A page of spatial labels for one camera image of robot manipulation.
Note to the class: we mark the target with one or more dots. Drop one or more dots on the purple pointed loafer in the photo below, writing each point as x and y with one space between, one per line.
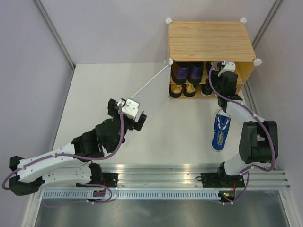
179 72
196 72

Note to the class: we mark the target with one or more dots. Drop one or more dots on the blue canvas sneaker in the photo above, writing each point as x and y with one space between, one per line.
222 123
209 67

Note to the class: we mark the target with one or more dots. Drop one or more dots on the aluminium rail base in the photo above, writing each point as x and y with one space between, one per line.
187 176

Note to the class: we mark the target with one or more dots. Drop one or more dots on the black white sneaker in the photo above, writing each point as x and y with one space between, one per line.
206 90

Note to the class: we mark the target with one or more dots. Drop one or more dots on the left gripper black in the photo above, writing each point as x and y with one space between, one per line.
137 125

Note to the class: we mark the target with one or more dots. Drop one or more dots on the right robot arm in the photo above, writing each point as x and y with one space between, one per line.
258 145

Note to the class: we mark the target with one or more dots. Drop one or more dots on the white cabinet door panel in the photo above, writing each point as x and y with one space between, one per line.
147 84

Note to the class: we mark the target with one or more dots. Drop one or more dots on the white slotted cable duct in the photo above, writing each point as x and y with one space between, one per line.
132 194

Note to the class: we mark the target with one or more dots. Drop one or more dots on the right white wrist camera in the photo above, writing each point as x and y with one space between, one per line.
228 66

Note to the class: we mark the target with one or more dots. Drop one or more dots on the wooden shoe cabinet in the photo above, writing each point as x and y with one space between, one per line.
207 41

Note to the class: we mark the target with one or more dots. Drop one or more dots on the gold loafer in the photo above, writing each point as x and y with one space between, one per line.
175 90
189 90

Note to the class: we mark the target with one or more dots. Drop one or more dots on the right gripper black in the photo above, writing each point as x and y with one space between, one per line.
214 80

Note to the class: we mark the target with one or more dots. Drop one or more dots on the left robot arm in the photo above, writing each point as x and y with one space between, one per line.
76 162

